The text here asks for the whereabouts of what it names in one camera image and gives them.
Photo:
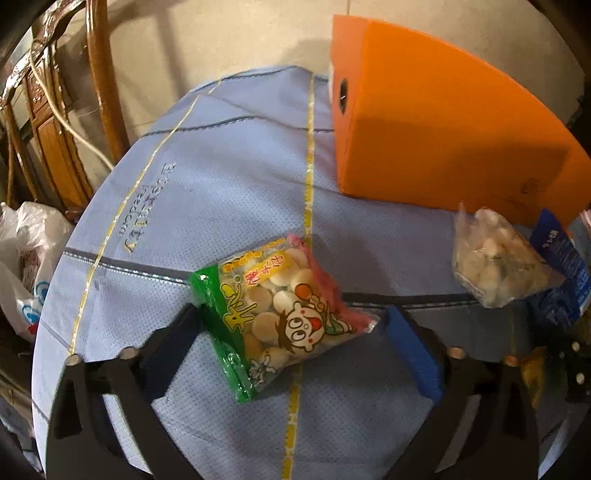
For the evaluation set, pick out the white plastic bag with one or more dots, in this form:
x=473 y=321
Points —
x=32 y=240

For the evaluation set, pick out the clear packet of white candies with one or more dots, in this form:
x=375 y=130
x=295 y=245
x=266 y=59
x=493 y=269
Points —
x=494 y=263

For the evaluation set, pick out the carved wooden chair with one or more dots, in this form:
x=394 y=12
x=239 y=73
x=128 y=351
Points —
x=51 y=143

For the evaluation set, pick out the yellow snack packet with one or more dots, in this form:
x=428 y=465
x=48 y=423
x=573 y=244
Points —
x=535 y=374

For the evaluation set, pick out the blue cookie packet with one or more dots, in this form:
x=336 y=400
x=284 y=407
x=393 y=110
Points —
x=561 y=258

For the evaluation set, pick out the green cartoon biscuit packet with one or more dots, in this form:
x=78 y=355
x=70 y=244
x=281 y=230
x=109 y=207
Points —
x=277 y=314

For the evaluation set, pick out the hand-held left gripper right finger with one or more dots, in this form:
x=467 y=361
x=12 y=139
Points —
x=415 y=355

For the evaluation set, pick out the light blue tablecloth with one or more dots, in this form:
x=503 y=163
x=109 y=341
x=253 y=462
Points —
x=207 y=184

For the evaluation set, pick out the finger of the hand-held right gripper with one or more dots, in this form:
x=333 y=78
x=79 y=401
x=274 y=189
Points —
x=572 y=364

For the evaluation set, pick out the orange cardboard box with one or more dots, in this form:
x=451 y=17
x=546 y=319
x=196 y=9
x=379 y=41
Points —
x=438 y=129

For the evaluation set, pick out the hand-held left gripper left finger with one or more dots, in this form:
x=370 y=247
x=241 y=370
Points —
x=171 y=355

